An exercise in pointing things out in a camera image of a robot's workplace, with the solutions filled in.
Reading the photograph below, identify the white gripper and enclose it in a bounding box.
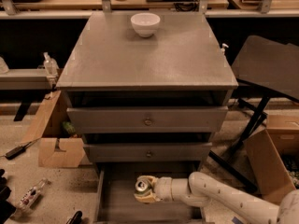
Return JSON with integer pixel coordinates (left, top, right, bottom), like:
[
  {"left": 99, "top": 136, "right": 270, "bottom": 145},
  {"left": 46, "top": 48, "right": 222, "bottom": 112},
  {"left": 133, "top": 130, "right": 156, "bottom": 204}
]
[{"left": 135, "top": 175, "right": 191, "bottom": 203}]

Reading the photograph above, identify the green soda can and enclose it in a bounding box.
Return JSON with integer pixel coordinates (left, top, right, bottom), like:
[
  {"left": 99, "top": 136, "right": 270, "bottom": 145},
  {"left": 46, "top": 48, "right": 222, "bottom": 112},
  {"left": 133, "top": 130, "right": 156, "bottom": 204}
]
[{"left": 135, "top": 178, "right": 151, "bottom": 194}]

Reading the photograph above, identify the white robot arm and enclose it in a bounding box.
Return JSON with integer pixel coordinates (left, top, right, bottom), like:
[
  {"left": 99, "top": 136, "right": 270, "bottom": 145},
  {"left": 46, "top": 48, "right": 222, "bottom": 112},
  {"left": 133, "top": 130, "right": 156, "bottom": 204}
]
[{"left": 134, "top": 172, "right": 299, "bottom": 224}]

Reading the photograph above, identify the brass middle drawer knob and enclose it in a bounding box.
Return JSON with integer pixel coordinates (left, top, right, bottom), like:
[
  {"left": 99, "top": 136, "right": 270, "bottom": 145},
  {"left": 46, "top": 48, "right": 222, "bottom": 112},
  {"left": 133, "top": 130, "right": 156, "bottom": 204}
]
[{"left": 146, "top": 151, "right": 153, "bottom": 158}]

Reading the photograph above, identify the brass drawer knob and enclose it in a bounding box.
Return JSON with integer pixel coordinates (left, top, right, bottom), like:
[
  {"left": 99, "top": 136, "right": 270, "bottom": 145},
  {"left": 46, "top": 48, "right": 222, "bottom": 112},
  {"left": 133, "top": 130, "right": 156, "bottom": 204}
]
[
  {"left": 144, "top": 118, "right": 152, "bottom": 126},
  {"left": 146, "top": 151, "right": 153, "bottom": 158}
]

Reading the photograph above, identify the grey open bottom drawer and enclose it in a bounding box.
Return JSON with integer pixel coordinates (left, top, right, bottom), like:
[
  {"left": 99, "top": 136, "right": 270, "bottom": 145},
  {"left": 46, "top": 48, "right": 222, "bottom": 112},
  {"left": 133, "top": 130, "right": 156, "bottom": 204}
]
[{"left": 95, "top": 161, "right": 202, "bottom": 224}]

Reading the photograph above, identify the grey middle drawer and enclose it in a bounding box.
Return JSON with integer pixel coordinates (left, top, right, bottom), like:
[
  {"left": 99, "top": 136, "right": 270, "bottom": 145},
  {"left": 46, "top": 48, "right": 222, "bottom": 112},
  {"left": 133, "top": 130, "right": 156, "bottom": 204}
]
[{"left": 83, "top": 142, "right": 212, "bottom": 162}]

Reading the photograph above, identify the brass top drawer knob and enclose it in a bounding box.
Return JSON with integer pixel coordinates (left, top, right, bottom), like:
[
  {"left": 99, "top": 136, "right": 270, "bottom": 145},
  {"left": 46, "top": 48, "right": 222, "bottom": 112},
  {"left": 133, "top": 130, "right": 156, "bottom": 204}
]
[{"left": 144, "top": 118, "right": 152, "bottom": 126}]

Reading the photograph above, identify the grey drawer cabinet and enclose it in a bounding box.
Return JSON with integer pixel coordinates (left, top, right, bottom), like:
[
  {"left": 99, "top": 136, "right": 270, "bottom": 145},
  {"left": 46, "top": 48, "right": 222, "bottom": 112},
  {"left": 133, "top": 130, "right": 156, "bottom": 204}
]
[{"left": 55, "top": 10, "right": 239, "bottom": 224}]

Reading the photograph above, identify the grey top drawer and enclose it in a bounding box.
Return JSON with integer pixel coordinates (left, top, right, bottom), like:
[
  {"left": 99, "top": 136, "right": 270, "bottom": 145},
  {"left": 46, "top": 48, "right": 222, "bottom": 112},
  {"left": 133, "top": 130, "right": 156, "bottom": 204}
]
[{"left": 67, "top": 106, "right": 228, "bottom": 134}]

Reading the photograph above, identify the cardboard box left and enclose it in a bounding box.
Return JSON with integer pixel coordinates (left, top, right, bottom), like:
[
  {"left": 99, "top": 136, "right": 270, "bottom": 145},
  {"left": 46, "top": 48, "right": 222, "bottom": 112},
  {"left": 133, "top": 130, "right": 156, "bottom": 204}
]
[{"left": 21, "top": 91, "right": 86, "bottom": 168}]

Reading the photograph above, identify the plastic bottle on floor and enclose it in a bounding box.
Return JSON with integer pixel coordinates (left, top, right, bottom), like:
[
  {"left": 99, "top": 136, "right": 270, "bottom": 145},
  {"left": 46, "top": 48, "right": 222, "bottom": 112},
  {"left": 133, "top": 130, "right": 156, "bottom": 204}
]
[{"left": 16, "top": 178, "right": 49, "bottom": 212}]

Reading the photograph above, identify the open cardboard box right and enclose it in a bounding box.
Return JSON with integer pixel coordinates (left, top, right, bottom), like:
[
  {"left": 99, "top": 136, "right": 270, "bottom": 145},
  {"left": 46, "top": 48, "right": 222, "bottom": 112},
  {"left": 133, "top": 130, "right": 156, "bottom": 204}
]
[{"left": 244, "top": 115, "right": 299, "bottom": 204}]

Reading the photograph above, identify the black power adapter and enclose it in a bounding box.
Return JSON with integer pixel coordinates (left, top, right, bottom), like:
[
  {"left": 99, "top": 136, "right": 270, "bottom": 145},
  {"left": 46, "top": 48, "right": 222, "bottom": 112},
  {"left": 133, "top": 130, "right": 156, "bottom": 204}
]
[{"left": 5, "top": 146, "right": 25, "bottom": 160}]

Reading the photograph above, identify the white pump dispenser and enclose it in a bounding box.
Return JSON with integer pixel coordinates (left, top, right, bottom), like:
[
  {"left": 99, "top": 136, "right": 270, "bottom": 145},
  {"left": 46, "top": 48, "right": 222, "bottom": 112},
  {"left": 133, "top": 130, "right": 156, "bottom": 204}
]
[{"left": 221, "top": 43, "right": 229, "bottom": 54}]

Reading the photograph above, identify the clear bottle on shelf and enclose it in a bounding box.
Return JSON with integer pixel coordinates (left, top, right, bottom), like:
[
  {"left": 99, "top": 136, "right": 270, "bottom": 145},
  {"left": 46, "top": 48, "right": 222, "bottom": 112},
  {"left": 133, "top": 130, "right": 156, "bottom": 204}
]
[{"left": 43, "top": 52, "right": 59, "bottom": 76}]

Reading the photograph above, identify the white ceramic bowl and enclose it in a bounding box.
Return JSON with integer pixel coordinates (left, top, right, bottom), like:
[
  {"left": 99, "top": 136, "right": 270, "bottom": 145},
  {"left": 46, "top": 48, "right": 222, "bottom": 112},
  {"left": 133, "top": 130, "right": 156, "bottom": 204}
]
[{"left": 131, "top": 13, "right": 161, "bottom": 37}]

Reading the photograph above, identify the grey low shelf left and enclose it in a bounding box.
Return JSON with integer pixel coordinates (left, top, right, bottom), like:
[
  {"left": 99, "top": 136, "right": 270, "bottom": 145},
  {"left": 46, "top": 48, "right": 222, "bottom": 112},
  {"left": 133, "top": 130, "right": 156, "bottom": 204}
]
[{"left": 0, "top": 69, "right": 57, "bottom": 91}]

